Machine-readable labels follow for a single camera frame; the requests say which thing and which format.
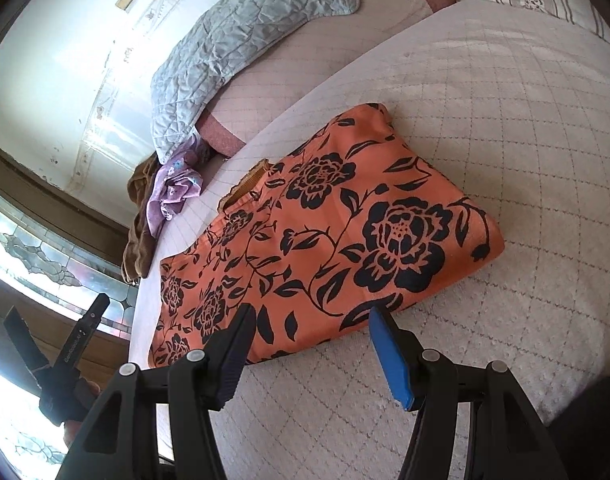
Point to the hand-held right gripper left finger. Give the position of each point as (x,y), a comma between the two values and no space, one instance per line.
(232,360)

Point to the person's left hand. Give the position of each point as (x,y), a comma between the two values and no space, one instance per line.
(74,432)

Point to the pink bolster cushion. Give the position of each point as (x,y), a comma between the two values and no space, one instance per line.
(295,60)

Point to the grey quilted pillow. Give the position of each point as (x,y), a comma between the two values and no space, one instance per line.
(225,50)

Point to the purple floral cloth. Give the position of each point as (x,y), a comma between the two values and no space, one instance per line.
(172,190)

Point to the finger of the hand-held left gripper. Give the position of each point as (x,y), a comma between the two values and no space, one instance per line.
(97,312)
(27,340)

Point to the orange floral shirt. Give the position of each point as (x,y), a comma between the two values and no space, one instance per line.
(385,220)

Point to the brown fleece blanket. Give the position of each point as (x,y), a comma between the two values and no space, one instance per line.
(137,255)

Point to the wooden stained-glass door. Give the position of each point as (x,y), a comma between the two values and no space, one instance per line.
(35,255)

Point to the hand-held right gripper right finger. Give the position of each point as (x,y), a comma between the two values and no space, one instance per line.
(392,360)

